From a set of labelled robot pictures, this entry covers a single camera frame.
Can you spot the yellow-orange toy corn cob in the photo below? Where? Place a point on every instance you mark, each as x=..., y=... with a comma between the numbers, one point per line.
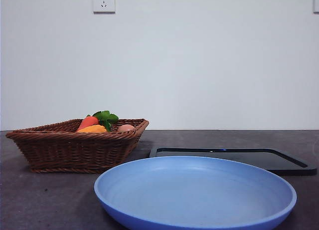
x=93, y=129

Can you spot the blue round plate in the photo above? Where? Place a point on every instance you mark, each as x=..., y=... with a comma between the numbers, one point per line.
x=194, y=195

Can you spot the brown wicker basket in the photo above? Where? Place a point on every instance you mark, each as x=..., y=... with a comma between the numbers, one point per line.
x=74, y=150

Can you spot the light brown egg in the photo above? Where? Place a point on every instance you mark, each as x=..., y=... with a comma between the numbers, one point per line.
x=125, y=128

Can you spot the green toy leafy vegetable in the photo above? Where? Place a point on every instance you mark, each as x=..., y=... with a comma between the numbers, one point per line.
x=106, y=117

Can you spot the black rectangular tray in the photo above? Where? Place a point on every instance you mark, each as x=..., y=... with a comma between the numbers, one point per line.
x=274, y=160

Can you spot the white wall power socket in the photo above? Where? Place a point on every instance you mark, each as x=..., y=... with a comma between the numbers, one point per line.
x=104, y=3

